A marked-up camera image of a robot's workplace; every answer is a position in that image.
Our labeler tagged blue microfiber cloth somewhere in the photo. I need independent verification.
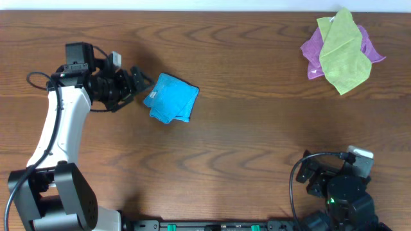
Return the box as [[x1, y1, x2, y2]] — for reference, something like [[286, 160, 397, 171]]
[[143, 73, 200, 124]]

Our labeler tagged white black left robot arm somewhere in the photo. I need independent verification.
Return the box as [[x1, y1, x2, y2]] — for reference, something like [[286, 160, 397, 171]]
[[4, 63, 153, 230]]

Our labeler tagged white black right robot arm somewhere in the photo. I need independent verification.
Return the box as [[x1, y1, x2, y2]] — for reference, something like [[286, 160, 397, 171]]
[[289, 146, 391, 231]]

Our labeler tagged green microfiber cloth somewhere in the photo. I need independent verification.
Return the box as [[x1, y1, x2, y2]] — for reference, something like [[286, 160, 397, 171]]
[[317, 8, 372, 95]]

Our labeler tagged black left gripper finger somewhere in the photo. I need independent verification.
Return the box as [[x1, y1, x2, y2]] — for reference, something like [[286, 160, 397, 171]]
[[130, 66, 154, 94], [109, 94, 134, 112]]

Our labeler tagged purple microfiber cloth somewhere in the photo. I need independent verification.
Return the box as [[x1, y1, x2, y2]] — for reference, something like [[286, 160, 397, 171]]
[[301, 25, 386, 80]]

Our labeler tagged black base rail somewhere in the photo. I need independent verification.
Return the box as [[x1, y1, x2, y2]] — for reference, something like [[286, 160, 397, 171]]
[[121, 220, 298, 231]]

